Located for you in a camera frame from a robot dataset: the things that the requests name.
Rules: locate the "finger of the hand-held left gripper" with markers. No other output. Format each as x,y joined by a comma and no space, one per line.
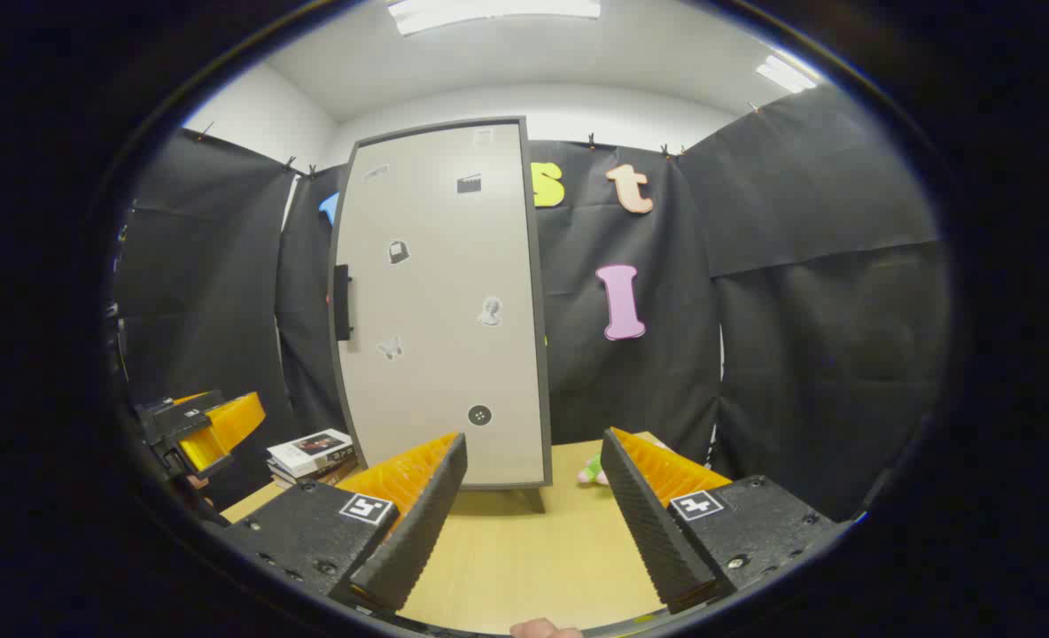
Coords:
223,424

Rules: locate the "black backdrop cloth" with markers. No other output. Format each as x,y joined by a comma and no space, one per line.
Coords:
799,354

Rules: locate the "green plush toy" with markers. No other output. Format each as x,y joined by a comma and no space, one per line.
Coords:
593,471

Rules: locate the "dark cover book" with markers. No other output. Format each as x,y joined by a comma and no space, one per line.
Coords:
287,475

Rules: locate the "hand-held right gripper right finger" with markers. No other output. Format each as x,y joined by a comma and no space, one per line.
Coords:
644,523

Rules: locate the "white cover book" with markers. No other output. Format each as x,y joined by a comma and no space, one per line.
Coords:
307,449

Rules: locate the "light grey cabinet door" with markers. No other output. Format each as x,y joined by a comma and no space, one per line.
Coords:
436,354

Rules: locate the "long ceiling light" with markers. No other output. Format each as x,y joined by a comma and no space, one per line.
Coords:
489,11

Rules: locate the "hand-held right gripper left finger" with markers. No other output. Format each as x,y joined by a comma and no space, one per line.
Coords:
418,523

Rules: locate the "small ceiling light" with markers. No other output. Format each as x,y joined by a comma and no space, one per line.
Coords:
786,73

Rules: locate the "dark grey cabinet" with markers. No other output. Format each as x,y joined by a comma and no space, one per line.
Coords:
535,501

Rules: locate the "brown cover book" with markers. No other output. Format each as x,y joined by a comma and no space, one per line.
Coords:
340,477

